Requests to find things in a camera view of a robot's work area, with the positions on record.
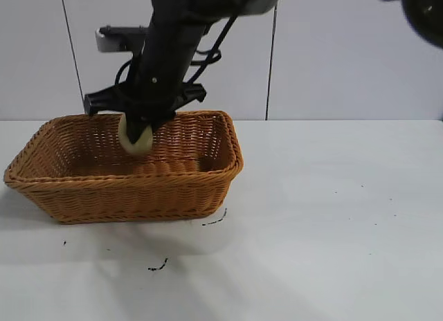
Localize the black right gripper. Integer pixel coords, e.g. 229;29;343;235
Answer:
84;12;208;143

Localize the pale yellow egg yolk pastry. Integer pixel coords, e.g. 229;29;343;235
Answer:
118;111;154;156

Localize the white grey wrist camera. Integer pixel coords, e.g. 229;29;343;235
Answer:
94;24;150;53

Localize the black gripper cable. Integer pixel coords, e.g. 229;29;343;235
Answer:
113;13;240;87

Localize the brown woven wicker basket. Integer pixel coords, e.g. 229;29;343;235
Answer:
3;109;244;226

